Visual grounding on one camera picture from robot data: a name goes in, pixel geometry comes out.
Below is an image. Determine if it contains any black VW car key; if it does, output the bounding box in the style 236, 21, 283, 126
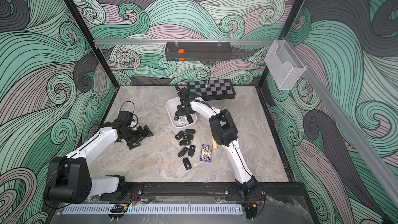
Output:
188, 145, 196, 157

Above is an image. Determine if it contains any cream foam roller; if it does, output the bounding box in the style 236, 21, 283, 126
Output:
212, 139, 218, 150

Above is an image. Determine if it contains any black flip car key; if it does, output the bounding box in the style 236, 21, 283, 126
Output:
178, 147, 189, 158

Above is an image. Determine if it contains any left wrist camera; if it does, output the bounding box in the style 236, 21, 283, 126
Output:
117, 111, 133, 125

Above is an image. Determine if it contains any black wall tray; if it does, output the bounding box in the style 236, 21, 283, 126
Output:
165, 42, 232, 62

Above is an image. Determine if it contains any clear acrylic wall holder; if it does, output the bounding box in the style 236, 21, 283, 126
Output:
264, 39, 306, 91

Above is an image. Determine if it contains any white perforated cable duct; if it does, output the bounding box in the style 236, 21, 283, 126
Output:
62, 203, 243, 215

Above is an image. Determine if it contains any aluminium wall rail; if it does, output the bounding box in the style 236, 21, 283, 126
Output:
93, 38, 274, 46

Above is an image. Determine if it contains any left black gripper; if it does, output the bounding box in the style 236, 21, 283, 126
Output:
121, 125, 153, 148

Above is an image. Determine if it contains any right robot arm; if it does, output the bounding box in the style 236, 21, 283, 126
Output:
177, 97, 258, 200

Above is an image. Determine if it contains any black chrome slim car key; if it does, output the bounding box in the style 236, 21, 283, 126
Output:
174, 111, 179, 121

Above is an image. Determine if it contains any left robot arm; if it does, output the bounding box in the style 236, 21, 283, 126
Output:
44, 121, 153, 204

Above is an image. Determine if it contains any black car key lowest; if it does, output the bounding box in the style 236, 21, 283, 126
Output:
182, 157, 192, 170

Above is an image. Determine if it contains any white storage box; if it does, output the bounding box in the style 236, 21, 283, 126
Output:
165, 97, 198, 129

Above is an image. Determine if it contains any blue playing cards box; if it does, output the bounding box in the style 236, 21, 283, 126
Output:
200, 144, 213, 162

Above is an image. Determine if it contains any black grey chessboard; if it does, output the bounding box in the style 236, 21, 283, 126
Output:
187, 79, 236, 101

